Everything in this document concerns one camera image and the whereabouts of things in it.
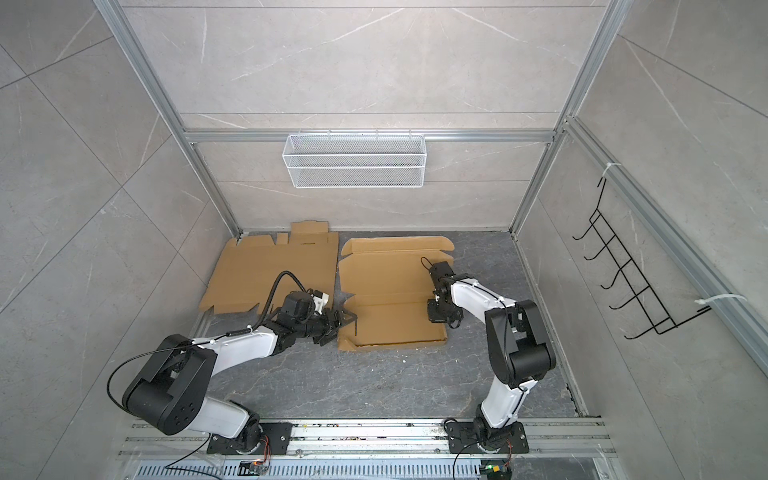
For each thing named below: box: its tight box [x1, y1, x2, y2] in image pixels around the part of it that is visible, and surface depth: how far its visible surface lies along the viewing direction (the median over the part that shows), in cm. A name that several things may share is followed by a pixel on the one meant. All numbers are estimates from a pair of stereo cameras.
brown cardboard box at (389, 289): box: [338, 236, 455, 352], surface depth 90 cm
